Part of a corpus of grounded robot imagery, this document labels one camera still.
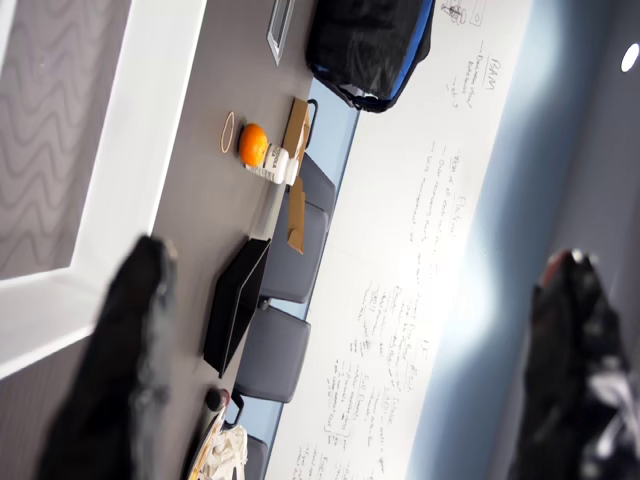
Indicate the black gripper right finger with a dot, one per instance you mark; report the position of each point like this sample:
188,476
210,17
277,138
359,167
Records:
575,380

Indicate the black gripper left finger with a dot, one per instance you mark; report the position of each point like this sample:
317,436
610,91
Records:
115,390

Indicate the small white tray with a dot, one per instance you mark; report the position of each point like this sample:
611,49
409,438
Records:
125,150

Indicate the plate with patterned rim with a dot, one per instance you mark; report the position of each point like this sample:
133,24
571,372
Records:
207,440

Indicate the crumpled white paper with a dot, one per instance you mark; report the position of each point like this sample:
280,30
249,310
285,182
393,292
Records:
232,455

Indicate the black open tray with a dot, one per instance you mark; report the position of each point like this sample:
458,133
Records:
235,310

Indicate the grey office chair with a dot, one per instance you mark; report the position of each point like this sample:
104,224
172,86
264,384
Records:
295,270
272,355
256,457

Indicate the whiteboard with handwriting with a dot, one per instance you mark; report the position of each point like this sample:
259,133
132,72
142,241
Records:
425,225

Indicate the flat brown cardboard piece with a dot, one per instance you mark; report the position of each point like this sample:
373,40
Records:
297,220

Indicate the white pill bottle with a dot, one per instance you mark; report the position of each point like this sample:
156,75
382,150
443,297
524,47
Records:
275,162

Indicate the orange mandarin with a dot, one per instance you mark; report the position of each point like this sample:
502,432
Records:
253,142

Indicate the open brown cardboard box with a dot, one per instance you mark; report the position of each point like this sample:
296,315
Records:
297,125

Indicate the round ceiling light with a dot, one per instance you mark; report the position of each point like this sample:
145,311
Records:
631,57

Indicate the black bag with blue trim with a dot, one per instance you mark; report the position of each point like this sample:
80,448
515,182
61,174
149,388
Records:
370,45

